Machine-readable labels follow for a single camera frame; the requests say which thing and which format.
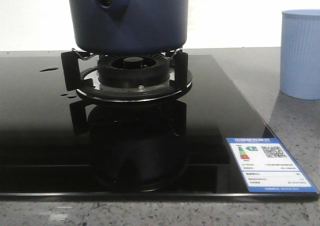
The blue energy rating sticker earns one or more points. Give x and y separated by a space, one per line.
267 167

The black round gas burner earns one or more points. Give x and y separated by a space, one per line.
133 71

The black glass gas stove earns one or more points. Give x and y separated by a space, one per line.
56 146

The black metal pot support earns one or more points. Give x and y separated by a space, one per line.
86 83

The light blue ribbed cup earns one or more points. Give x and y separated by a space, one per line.
300 54

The dark blue cooking pot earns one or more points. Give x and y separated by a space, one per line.
129 27

